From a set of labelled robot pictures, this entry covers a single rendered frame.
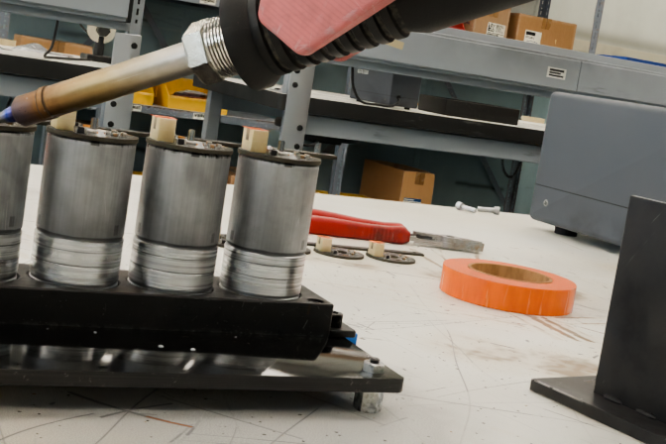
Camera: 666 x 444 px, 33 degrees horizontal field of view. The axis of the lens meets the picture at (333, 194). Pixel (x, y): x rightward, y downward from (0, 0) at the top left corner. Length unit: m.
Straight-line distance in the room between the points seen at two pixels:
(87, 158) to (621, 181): 0.48
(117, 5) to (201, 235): 2.30
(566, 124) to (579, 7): 5.04
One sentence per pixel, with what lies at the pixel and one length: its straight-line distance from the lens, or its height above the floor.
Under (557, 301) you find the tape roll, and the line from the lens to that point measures 0.49.
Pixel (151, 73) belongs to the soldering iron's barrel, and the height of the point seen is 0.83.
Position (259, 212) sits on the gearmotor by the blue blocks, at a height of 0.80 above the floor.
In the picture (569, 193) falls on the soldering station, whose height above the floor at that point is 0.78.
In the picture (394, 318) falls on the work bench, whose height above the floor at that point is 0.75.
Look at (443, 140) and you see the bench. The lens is 3.03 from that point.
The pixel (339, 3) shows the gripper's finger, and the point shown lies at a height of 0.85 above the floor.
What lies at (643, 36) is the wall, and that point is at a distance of 6.08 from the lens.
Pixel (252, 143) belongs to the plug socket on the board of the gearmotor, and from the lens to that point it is 0.33.
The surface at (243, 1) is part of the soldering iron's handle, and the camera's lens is 0.26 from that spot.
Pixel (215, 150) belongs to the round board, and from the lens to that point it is 0.32.
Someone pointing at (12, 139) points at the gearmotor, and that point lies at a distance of 0.30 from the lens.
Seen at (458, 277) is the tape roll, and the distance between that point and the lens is 0.49.
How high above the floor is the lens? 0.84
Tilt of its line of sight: 7 degrees down
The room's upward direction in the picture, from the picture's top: 9 degrees clockwise
